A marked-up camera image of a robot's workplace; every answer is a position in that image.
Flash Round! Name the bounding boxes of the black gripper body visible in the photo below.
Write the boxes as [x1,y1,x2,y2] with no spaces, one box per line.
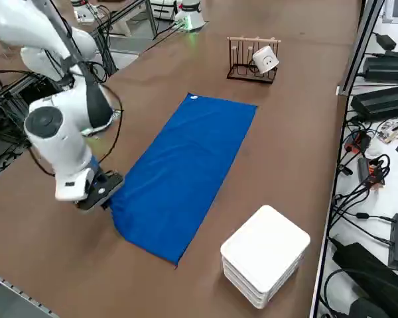
[76,170,125,213]

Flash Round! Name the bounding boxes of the blue microfibre towel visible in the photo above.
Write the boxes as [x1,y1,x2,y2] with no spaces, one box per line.
[109,93,259,266]

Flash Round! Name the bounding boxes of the white stacked trays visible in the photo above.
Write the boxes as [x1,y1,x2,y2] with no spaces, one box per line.
[220,204,312,310]

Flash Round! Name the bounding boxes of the white box device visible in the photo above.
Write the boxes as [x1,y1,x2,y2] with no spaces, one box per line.
[151,0,184,20]

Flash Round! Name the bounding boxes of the white smiley cup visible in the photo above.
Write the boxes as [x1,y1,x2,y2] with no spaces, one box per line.
[251,46,281,75]

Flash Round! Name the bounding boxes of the red and black device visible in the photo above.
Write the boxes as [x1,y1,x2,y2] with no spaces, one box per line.
[346,131,372,154]

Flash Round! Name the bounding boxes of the black and orange device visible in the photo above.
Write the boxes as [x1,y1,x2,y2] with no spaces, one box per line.
[357,156,386,188]

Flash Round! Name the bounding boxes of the large black bag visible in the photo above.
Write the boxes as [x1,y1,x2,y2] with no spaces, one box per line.
[328,237,398,318]

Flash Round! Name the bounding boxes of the ribbed black power supply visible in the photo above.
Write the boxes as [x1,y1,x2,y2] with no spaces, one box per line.
[350,83,398,122]

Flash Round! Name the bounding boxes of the long black power brick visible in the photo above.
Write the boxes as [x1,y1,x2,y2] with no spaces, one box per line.
[363,56,398,83]

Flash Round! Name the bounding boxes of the small black power adapter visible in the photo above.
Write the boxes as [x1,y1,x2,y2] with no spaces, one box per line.
[373,32,398,51]

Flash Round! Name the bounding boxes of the grey aluminium rail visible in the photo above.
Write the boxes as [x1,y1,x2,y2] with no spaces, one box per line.
[0,268,59,318]

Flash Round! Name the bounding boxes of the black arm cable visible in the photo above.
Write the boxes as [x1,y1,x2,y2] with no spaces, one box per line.
[28,0,124,176]

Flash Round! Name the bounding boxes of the black wire cup rack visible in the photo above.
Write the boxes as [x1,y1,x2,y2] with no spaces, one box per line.
[226,35,283,85]

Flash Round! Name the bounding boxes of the aluminium frame post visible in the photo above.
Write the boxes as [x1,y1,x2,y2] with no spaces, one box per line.
[337,0,385,97]

